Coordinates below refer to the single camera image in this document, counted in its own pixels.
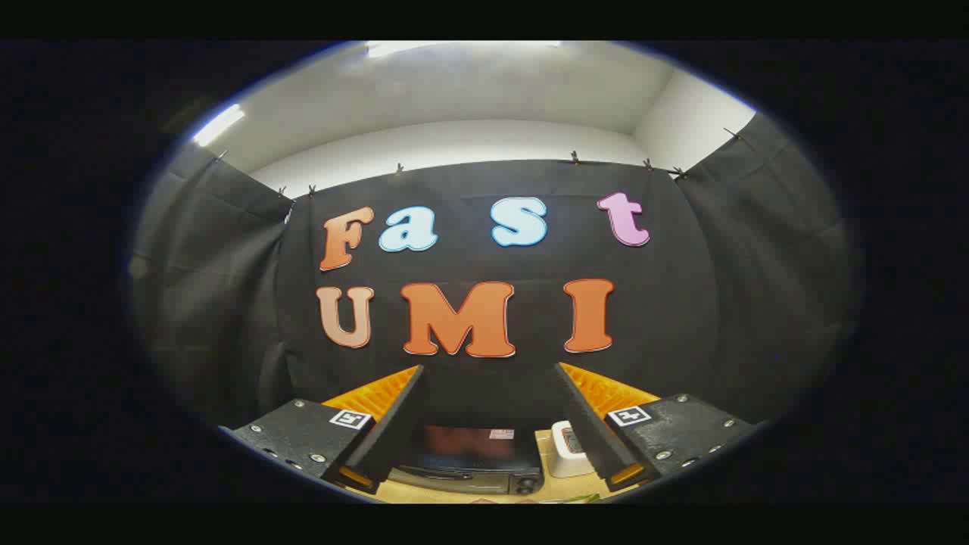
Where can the ceiling light strip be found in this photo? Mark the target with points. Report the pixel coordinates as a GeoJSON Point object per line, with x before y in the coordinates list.
{"type": "Point", "coordinates": [218, 125]}
{"type": "Point", "coordinates": [454, 47]}

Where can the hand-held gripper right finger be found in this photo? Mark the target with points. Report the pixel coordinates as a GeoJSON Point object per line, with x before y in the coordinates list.
{"type": "Point", "coordinates": [587, 424]}

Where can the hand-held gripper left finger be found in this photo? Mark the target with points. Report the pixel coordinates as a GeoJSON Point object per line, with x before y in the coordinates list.
{"type": "Point", "coordinates": [394, 431]}

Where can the white kitchen appliance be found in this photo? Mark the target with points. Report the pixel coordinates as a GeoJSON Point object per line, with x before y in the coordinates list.
{"type": "Point", "coordinates": [562, 456]}

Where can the dark side cloth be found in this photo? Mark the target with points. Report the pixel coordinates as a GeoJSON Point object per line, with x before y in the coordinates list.
{"type": "Point", "coordinates": [204, 288]}
{"type": "Point", "coordinates": [780, 288]}

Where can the black toaster oven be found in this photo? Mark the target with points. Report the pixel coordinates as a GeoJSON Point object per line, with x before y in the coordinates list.
{"type": "Point", "coordinates": [469, 458]}

